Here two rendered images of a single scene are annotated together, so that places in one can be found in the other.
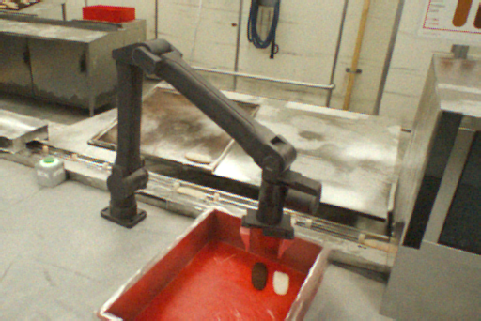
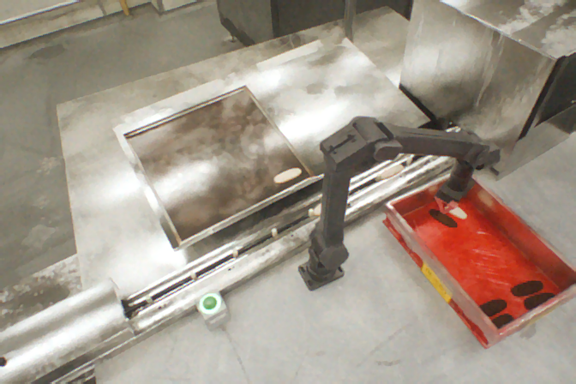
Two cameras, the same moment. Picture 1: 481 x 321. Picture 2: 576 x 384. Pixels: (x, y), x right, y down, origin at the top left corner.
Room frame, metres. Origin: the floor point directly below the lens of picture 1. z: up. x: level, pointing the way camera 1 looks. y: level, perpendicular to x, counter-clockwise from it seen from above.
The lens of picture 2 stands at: (0.78, 0.69, 1.94)
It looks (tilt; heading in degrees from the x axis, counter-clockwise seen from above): 49 degrees down; 306
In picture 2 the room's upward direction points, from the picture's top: 5 degrees counter-clockwise
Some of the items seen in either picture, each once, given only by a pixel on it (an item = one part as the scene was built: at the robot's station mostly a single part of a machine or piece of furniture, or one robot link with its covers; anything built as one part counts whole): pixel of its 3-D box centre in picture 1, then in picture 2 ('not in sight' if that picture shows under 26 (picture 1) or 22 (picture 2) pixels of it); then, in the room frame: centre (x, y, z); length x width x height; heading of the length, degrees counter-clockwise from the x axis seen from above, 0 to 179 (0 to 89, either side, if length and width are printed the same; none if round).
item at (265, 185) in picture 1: (275, 189); (466, 165); (0.81, -0.22, 1.07); 0.07 x 0.06 x 0.07; 55
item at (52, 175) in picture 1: (51, 175); (213, 311); (1.27, 0.42, 0.84); 0.08 x 0.08 x 0.11; 63
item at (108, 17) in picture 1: (109, 13); not in sight; (5.04, 0.80, 0.94); 0.51 x 0.36 x 0.13; 67
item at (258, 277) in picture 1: (259, 274); (443, 218); (0.82, -0.22, 0.83); 0.10 x 0.04 x 0.01; 167
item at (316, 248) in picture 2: (129, 183); (327, 247); (1.06, 0.13, 0.94); 0.09 x 0.05 x 0.10; 55
